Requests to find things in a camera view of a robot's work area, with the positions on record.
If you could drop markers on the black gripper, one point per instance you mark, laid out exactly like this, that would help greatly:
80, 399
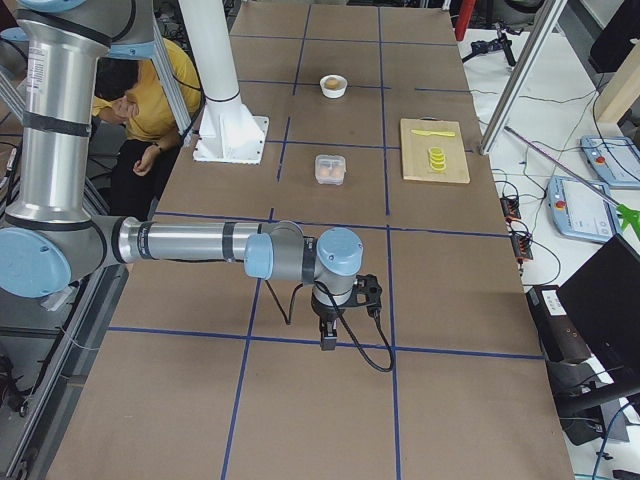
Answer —
325, 312

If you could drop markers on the clear plastic egg box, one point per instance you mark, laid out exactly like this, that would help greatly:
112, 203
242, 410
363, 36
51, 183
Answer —
331, 162

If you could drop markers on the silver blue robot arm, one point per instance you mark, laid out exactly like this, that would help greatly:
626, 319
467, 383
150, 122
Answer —
48, 239

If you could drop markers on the wooden cutting board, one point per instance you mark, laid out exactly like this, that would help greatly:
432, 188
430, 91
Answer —
415, 155

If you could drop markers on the yellow plastic knife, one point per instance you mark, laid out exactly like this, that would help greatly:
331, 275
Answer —
427, 133

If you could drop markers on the white round bowl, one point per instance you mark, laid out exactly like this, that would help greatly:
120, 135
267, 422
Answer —
333, 94

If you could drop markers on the black monitor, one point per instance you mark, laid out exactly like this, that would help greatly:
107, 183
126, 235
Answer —
602, 300

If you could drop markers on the blue teach pendant near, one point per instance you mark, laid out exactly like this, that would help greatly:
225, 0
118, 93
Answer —
579, 213

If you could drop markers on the blue teach pendant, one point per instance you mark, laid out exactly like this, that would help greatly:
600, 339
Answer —
615, 160
579, 213

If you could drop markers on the person in yellow shirt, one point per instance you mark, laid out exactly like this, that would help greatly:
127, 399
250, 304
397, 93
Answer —
129, 93

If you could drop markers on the black tripod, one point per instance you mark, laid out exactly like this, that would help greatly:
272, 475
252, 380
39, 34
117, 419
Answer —
500, 43

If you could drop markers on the reacher grabber stick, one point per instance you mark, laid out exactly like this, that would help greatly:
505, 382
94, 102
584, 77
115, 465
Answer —
629, 216

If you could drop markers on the blue teach pendant far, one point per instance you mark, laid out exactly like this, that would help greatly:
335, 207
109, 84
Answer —
615, 160

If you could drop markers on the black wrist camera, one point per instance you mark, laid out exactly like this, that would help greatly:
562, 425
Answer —
368, 294

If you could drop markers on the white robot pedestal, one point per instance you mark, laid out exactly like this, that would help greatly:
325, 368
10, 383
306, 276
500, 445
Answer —
228, 132

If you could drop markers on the aluminium frame post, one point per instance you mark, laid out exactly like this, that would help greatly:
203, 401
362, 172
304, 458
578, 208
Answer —
547, 19

